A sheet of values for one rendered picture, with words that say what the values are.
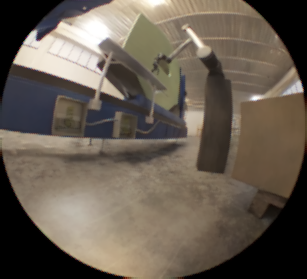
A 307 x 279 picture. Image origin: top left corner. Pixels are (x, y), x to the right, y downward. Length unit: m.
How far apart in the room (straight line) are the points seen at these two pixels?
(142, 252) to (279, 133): 0.67
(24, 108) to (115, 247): 1.05
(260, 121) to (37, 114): 1.47
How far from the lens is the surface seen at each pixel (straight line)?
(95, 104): 1.07
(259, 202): 0.66
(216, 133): 1.12
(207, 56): 1.23
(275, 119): 0.59
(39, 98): 1.06
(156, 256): 0.39
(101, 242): 0.41
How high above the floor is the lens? 0.37
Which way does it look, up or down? 2 degrees up
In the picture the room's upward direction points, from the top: 8 degrees clockwise
